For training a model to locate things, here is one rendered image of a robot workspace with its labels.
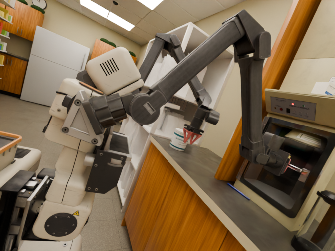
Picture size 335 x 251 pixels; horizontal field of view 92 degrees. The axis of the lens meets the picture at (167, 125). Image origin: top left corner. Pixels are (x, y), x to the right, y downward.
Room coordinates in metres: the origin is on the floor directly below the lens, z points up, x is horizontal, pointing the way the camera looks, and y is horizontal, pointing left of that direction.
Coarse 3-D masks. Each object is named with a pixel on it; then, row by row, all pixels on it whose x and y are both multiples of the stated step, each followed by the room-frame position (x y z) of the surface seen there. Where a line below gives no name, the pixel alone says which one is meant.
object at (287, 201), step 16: (272, 128) 0.87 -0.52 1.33; (288, 128) 0.81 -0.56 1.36; (304, 128) 0.76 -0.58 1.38; (288, 144) 0.78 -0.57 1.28; (304, 144) 0.73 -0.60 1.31; (320, 144) 0.69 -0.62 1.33; (304, 160) 0.71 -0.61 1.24; (320, 160) 0.67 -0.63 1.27; (256, 176) 0.84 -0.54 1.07; (272, 176) 0.78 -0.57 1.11; (288, 176) 0.73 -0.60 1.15; (304, 176) 0.69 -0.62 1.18; (256, 192) 0.81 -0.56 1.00; (272, 192) 0.75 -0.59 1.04; (288, 192) 0.70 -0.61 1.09; (304, 192) 0.66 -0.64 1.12; (288, 208) 0.68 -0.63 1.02
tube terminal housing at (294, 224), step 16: (304, 64) 0.88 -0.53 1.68; (320, 64) 0.82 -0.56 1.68; (288, 80) 0.91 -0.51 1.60; (304, 80) 0.85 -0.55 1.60; (320, 80) 0.79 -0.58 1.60; (320, 128) 0.72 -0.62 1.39; (320, 176) 0.66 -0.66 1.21; (272, 208) 0.74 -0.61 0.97; (304, 208) 0.66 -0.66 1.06; (288, 224) 0.67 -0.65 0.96
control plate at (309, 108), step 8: (272, 104) 0.86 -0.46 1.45; (280, 104) 0.83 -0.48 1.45; (288, 104) 0.79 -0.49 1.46; (296, 104) 0.76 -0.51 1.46; (304, 104) 0.73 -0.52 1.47; (312, 104) 0.70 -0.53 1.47; (280, 112) 0.84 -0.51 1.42; (296, 112) 0.77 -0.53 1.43; (304, 112) 0.74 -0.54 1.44; (312, 112) 0.72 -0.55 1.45; (312, 120) 0.73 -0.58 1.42
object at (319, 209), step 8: (320, 192) 0.56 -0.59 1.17; (320, 200) 0.55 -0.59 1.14; (312, 208) 0.57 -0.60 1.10; (320, 208) 0.54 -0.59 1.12; (328, 208) 0.52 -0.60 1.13; (312, 216) 0.55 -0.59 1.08; (320, 216) 0.53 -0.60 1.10; (328, 216) 0.52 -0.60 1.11; (304, 224) 0.56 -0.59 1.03; (312, 224) 0.54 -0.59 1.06; (320, 224) 0.52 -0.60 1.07; (328, 224) 0.51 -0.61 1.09; (304, 232) 0.54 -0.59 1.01; (312, 232) 0.53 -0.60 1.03; (320, 232) 0.51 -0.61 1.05; (328, 232) 0.50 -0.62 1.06; (304, 240) 0.53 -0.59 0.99; (312, 240) 0.52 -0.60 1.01; (320, 240) 0.51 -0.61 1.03; (328, 240) 0.50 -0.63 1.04; (312, 248) 0.51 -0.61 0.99; (320, 248) 0.50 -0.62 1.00; (328, 248) 0.50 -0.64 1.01
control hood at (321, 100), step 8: (272, 96) 0.85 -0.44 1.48; (280, 96) 0.81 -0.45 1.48; (288, 96) 0.78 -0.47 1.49; (296, 96) 0.75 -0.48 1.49; (304, 96) 0.72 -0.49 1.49; (312, 96) 0.69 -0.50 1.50; (320, 96) 0.67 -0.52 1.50; (328, 96) 0.65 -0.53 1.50; (320, 104) 0.68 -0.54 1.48; (328, 104) 0.66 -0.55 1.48; (272, 112) 0.88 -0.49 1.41; (320, 112) 0.69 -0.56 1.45; (328, 112) 0.67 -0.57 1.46; (304, 120) 0.76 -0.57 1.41; (320, 120) 0.70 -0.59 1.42; (328, 120) 0.68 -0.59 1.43
